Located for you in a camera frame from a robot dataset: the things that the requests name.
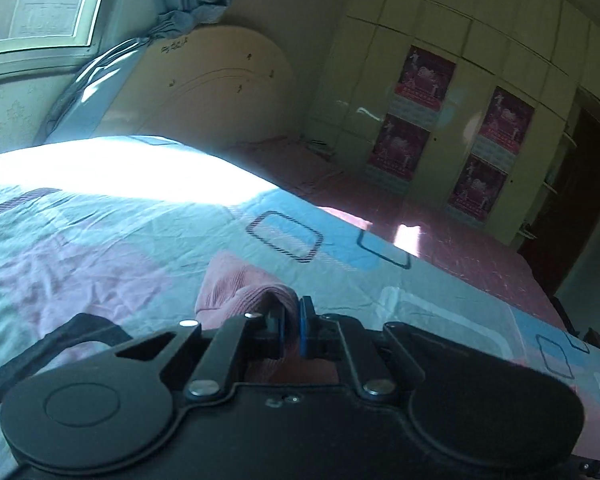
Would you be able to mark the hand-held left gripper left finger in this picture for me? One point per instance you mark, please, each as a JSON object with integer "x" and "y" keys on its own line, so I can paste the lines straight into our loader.
{"x": 279, "y": 332}

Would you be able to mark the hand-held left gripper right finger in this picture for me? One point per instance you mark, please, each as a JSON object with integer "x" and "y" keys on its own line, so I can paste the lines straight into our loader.
{"x": 306, "y": 327}

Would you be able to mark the pink ribbed knit garment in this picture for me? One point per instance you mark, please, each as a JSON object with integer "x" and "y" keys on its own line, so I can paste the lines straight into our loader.
{"x": 230, "y": 285}

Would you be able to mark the pink checked bed sheet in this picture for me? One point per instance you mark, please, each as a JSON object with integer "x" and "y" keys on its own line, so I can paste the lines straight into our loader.
{"x": 430, "y": 240}

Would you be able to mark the blue pink patterned bed sheet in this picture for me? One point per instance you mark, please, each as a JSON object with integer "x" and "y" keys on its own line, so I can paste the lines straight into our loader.
{"x": 105, "y": 220}

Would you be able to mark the cream headboard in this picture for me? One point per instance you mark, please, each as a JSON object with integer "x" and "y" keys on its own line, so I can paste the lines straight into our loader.
{"x": 205, "y": 85}

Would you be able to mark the dark wooden door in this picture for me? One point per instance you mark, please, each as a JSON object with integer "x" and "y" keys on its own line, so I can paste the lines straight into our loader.
{"x": 575, "y": 195}

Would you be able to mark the white corner shelf unit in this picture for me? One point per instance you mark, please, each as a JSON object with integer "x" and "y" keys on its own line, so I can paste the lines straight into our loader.
{"x": 551, "y": 187}

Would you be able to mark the cream wardrobe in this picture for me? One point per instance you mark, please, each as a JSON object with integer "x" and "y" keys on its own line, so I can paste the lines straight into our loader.
{"x": 455, "y": 25}

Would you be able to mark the window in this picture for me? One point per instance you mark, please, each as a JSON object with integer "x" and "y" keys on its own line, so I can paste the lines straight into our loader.
{"x": 35, "y": 5}

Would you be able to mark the pink wall poster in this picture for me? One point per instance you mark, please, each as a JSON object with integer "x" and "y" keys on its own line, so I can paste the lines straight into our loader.
{"x": 507, "y": 117}
{"x": 422, "y": 77}
{"x": 477, "y": 187}
{"x": 400, "y": 145}

